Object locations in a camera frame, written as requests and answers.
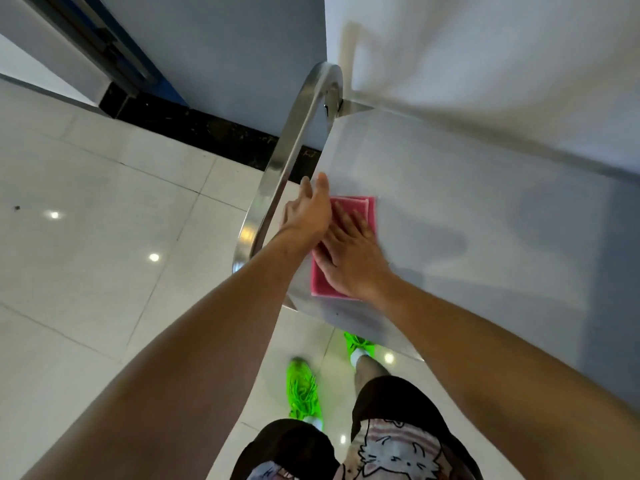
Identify person's left forearm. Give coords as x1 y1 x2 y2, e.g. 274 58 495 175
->
20 228 323 480

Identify steel bench seat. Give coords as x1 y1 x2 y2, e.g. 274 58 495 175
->
286 107 640 411

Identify pink cleaning cloth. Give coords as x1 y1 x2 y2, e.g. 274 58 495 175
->
310 196 377 300

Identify person's right forearm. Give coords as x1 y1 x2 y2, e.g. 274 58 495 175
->
358 275 640 480

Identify dark door frame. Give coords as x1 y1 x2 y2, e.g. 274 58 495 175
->
19 0 189 108

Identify neon green left shoe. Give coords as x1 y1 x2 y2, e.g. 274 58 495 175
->
285 358 324 429

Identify person's left hand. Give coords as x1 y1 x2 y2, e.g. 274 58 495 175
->
277 172 333 245

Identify cat print shirt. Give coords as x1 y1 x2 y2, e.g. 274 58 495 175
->
247 418 453 480

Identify neon green shoe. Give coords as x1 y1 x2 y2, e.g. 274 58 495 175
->
285 358 324 429
343 332 377 366

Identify person's right leg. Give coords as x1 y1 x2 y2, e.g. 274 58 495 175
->
353 355 391 395

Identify black shorts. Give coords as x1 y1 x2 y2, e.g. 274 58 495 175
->
230 377 484 480

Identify person's right hand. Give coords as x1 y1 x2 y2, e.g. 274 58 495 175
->
311 200 402 301

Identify neon green right shoe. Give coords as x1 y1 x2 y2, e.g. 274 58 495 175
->
343 332 377 366

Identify black stone baseboard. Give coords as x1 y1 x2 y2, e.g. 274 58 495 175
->
98 82 322 184

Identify curved steel armrest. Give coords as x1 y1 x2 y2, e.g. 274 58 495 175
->
232 62 346 275

